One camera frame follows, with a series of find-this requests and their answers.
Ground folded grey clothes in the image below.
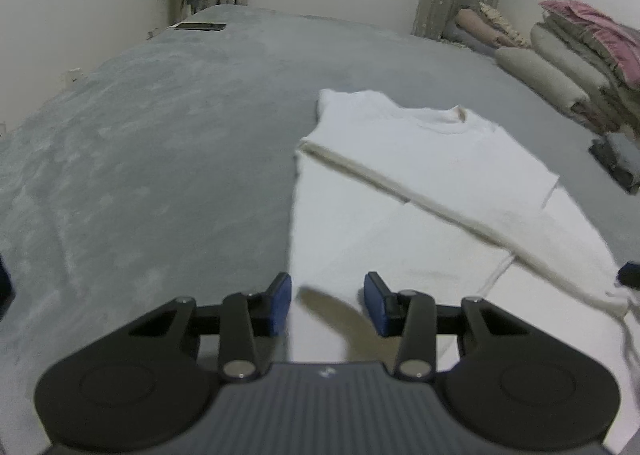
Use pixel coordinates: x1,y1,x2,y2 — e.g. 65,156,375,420
589,132,640,194

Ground white printed sweatshirt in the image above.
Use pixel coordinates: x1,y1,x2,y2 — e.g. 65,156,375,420
285,89,640,455

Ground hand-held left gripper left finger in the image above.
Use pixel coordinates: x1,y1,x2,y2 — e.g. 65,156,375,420
128,271,294,382

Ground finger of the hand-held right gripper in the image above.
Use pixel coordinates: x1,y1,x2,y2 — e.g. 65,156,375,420
617,262,640,289

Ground dark cloth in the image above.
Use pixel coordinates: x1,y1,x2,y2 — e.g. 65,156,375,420
0,255,15,319

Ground grey bed blanket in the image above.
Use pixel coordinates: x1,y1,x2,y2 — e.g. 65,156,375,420
0,4,640,455

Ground stack of folded quilts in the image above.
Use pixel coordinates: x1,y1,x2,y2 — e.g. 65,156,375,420
530,10,640,136

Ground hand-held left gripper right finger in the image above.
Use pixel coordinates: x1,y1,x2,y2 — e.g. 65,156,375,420
363,271,525,382

